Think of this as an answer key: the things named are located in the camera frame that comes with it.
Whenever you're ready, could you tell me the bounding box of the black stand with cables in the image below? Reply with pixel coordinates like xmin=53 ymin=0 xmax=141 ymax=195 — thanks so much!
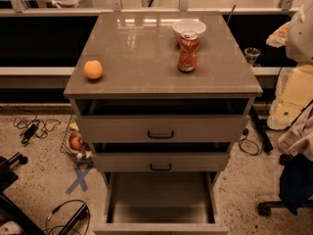
xmin=0 ymin=153 xmax=91 ymax=235

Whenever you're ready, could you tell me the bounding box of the bottom drawer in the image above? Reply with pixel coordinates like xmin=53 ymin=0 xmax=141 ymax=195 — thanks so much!
xmin=93 ymin=171 xmax=229 ymax=235

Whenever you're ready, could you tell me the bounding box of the red apple in basket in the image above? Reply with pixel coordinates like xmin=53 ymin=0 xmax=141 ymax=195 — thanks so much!
xmin=69 ymin=136 xmax=83 ymax=150

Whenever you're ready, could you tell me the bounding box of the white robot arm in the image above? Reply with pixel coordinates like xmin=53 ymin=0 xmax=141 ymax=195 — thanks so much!
xmin=266 ymin=0 xmax=313 ymax=130

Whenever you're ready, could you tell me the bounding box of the beige cloth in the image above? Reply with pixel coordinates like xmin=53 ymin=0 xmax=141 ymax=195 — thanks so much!
xmin=278 ymin=103 xmax=313 ymax=162

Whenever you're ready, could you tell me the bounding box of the clear glass cup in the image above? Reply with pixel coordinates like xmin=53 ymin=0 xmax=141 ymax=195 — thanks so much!
xmin=245 ymin=47 xmax=261 ymax=66

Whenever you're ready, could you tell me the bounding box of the black power adapter with cable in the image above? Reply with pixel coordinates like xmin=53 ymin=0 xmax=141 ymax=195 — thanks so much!
xmin=13 ymin=110 xmax=61 ymax=145

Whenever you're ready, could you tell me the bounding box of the white bowl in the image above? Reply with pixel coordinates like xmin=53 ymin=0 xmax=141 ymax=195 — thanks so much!
xmin=172 ymin=20 xmax=206 ymax=38

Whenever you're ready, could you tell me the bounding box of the blue tape cross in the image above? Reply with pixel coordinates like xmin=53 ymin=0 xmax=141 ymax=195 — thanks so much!
xmin=66 ymin=164 xmax=93 ymax=195

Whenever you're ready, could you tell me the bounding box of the top drawer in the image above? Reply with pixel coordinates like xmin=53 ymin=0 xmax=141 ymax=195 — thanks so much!
xmin=76 ymin=114 xmax=248 ymax=143

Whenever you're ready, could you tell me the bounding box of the grey drawer cabinet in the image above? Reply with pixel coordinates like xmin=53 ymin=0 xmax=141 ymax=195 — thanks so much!
xmin=63 ymin=11 xmax=264 ymax=235

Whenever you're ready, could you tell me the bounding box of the dark blue cloth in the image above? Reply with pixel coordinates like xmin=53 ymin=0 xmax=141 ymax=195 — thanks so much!
xmin=279 ymin=154 xmax=313 ymax=215

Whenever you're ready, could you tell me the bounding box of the wire basket on floor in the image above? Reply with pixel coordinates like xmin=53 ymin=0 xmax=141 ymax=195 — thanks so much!
xmin=60 ymin=117 xmax=92 ymax=165

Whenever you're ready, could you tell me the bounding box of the black cable loop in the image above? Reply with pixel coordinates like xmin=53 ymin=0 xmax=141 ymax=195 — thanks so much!
xmin=238 ymin=127 xmax=264 ymax=157

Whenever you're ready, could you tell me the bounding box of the crushed red soda can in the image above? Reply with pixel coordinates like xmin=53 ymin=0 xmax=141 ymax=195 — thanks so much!
xmin=178 ymin=30 xmax=200 ymax=72

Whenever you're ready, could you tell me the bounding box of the orange fruit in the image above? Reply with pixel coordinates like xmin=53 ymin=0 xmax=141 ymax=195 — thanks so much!
xmin=84 ymin=60 xmax=103 ymax=79

